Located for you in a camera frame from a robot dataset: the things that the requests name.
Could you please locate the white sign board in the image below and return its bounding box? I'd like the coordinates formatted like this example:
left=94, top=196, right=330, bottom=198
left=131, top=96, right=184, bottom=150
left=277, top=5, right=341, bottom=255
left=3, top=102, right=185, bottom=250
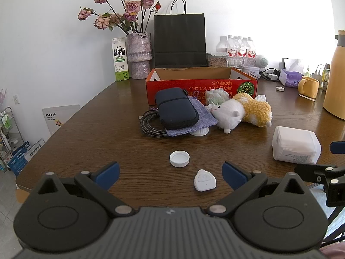
left=42, top=104, right=81, bottom=137

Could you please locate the yellow thermos jug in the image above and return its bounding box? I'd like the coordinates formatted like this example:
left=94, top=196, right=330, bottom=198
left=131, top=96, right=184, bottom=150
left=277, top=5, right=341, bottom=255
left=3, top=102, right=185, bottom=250
left=323, top=30, right=345, bottom=120

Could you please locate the purple textured vase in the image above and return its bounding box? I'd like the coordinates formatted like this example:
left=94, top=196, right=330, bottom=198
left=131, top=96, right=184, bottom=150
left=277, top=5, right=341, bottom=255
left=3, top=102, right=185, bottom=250
left=126, top=32, right=153, bottom=79

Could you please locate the white and yellow plush toy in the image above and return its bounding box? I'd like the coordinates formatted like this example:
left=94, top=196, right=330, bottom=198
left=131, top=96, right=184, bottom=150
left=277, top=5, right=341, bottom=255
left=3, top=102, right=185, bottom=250
left=209, top=92, right=273, bottom=134

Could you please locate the pack of water bottles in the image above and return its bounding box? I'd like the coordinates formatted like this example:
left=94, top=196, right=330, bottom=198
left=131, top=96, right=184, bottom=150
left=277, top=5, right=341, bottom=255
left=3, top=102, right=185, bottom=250
left=217, top=35, right=256, bottom=68

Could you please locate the brown wooden desktop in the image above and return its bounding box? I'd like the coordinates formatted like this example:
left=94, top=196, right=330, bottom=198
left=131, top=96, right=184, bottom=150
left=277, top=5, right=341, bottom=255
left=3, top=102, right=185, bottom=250
left=15, top=70, right=345, bottom=203

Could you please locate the purple tissue pack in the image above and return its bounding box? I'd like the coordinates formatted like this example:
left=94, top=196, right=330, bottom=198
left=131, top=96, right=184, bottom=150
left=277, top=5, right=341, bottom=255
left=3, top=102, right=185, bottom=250
left=279, top=58, right=305, bottom=87

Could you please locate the white round appliance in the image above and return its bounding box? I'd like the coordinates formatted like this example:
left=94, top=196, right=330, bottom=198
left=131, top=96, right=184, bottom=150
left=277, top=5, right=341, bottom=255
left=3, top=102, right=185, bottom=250
left=255, top=54, right=270, bottom=68

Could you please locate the green and white plastic bag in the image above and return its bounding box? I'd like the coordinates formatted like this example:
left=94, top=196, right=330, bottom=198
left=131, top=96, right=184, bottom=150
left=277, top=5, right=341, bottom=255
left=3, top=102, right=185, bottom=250
left=205, top=88, right=230, bottom=106

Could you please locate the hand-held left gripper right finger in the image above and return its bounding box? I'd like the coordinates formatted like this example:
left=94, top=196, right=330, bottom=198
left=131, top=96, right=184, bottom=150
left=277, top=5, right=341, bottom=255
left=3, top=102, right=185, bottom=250
left=207, top=161, right=313, bottom=218

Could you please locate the clear food container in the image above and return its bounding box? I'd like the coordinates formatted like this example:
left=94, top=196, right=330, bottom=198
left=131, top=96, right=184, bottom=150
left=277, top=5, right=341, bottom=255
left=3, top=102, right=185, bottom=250
left=207, top=51, right=229, bottom=68

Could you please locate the white printed box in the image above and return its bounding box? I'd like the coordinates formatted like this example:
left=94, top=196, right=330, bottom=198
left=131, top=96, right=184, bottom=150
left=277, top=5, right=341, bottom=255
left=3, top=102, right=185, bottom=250
left=243, top=66, right=261, bottom=79

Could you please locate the black paper bag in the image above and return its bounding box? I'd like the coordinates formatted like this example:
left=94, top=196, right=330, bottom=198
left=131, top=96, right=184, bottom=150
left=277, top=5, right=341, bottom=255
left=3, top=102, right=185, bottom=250
left=153, top=0, right=208, bottom=68

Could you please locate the metal storage rack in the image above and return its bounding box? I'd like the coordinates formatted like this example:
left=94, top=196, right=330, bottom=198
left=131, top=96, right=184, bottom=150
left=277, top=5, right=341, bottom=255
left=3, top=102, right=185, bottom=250
left=0, top=106, right=25, bottom=173

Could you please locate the white power strip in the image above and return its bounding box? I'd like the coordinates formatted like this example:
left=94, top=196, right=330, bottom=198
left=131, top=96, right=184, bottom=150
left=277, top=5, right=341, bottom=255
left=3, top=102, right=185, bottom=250
left=260, top=69, right=282, bottom=81

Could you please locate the dried pink rose bouquet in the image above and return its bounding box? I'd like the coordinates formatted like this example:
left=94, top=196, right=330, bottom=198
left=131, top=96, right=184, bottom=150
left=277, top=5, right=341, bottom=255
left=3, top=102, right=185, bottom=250
left=78, top=0, right=162, bottom=35

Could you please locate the dark blue zip pouch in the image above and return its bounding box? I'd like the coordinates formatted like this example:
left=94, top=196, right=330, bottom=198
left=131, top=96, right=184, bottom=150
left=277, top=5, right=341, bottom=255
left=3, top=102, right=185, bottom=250
left=155, top=88, right=200, bottom=130

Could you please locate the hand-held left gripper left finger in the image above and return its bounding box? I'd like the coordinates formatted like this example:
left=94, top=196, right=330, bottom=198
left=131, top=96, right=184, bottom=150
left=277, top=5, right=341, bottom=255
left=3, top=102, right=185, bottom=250
left=31, top=161, right=135, bottom=218

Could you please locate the white and green milk carton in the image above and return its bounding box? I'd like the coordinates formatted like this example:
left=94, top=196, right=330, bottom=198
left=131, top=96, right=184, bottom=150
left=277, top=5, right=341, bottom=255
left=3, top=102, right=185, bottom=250
left=112, top=37, right=130, bottom=82

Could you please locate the purple cloth pouch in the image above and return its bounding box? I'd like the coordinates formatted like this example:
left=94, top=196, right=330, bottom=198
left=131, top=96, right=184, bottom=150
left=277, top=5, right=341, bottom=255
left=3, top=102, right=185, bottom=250
left=165, top=96, right=219, bottom=137

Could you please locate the red cardboard box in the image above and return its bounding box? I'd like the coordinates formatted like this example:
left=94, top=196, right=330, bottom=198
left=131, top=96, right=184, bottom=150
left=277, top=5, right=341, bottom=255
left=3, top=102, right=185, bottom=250
left=146, top=67, right=259, bottom=105

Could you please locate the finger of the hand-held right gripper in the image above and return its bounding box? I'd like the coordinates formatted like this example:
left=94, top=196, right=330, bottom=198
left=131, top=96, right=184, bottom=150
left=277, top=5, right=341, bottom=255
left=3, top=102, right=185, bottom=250
left=330, top=141, right=345, bottom=154
left=294, top=163, right=345, bottom=208

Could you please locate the yellow mug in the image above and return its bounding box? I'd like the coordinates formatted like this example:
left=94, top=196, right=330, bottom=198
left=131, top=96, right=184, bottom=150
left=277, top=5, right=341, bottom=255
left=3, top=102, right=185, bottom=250
left=298, top=76, right=320, bottom=98

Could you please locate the braided charging cable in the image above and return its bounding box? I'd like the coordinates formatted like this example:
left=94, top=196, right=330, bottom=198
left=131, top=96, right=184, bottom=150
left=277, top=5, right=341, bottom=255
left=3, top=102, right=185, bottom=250
left=140, top=107, right=169, bottom=138

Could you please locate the small white plastic gadget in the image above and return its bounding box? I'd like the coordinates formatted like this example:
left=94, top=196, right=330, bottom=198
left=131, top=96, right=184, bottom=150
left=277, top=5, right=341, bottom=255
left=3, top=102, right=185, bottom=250
left=194, top=169, right=217, bottom=192

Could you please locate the blue cardboard box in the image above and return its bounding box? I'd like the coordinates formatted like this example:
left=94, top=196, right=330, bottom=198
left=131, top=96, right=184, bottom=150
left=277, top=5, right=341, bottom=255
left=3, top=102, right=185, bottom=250
left=7, top=141, right=30, bottom=177

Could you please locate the translucent white plastic jar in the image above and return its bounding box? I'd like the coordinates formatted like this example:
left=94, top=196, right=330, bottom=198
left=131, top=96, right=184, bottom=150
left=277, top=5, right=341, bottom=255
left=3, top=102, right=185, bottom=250
left=272, top=126, right=322, bottom=164

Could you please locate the white bottle cap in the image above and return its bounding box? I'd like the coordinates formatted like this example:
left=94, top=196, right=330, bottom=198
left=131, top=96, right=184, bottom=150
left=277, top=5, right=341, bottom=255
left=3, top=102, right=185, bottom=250
left=169, top=150, right=190, bottom=168

